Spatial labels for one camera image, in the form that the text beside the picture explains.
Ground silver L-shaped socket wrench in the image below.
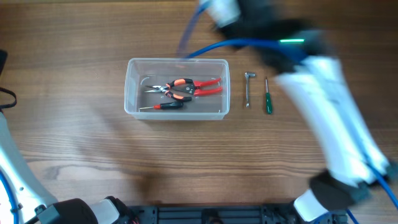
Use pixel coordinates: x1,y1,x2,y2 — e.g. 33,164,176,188
244,72,256,108

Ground green handled screwdriver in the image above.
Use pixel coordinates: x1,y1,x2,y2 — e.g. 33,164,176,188
265,77,273,114

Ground red handled snips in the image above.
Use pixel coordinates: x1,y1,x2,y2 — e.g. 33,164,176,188
177,78,223,96

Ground orange black needle-nose pliers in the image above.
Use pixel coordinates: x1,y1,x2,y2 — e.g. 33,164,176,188
145,78,193,102

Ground red and black screwdriver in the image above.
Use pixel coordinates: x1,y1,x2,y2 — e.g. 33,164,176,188
140,101,183,110

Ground clear plastic container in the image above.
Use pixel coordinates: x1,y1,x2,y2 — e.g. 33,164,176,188
124,58,231,121

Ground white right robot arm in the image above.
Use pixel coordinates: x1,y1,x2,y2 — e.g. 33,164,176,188
208,1,397,222

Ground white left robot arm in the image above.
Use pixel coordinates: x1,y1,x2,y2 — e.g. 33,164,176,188
1,88,123,224

